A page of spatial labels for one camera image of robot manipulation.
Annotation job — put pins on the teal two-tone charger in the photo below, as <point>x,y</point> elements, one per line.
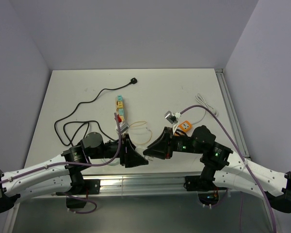
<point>119,98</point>

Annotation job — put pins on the light teal charger with cable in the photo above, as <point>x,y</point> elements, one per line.
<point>121,111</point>

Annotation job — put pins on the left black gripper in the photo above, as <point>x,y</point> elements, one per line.
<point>132,158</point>

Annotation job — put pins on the aluminium rail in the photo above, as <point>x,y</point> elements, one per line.
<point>237,132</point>
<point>145,184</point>

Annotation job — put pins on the aluminium right side rail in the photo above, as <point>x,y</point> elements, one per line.
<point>237,132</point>

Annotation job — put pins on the aluminium front rail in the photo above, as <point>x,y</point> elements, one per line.
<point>145,184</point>

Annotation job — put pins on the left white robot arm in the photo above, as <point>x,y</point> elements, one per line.
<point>62,174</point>

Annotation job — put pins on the orange power strip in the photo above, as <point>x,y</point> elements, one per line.
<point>181,128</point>

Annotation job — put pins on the yellow two-tone charger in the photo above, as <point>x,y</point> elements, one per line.
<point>119,104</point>

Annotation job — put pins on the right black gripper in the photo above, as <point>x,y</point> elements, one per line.
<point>162,147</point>

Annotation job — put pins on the beige red power strip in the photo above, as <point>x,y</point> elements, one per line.
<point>117,108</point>

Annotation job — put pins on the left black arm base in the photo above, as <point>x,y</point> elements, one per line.
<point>76,203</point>

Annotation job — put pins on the white charger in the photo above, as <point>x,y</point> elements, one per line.
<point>140,150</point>

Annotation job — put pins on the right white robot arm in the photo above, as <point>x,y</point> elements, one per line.
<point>224,168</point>

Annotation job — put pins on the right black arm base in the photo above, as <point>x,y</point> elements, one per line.
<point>203,183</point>

